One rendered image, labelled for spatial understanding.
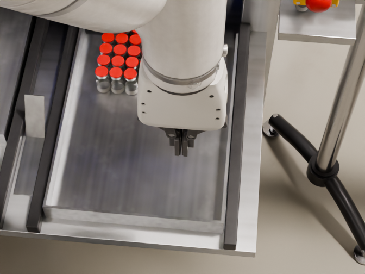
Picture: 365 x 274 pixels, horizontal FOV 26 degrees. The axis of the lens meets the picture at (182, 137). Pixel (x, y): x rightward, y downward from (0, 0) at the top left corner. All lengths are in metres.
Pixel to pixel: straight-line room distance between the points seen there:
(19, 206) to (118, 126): 0.20
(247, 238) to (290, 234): 0.98
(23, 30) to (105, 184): 0.33
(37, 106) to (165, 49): 0.50
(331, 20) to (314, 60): 1.05
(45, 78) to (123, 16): 0.74
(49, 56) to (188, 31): 0.63
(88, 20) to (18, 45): 0.80
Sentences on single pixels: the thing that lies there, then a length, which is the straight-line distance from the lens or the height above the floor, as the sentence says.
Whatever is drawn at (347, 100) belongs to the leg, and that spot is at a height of 0.48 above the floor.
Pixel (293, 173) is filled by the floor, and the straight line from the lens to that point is 2.22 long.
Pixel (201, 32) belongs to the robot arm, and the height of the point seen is 1.36.
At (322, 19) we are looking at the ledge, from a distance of 1.38.
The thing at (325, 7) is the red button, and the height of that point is 1.00.
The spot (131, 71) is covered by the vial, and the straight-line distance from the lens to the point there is 1.24.
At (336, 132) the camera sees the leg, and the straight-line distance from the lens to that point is 1.90.
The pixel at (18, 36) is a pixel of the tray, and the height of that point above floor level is 0.88.
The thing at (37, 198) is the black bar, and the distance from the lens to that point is 1.18.
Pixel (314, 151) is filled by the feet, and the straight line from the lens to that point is 2.11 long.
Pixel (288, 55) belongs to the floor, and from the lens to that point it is 2.44.
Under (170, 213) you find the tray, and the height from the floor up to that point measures 0.88.
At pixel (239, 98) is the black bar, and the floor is 0.90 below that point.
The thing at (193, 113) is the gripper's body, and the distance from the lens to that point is 0.88.
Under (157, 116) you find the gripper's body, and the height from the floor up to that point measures 1.18.
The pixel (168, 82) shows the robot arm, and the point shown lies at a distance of 0.80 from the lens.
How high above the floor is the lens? 1.94
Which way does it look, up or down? 59 degrees down
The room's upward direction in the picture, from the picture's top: straight up
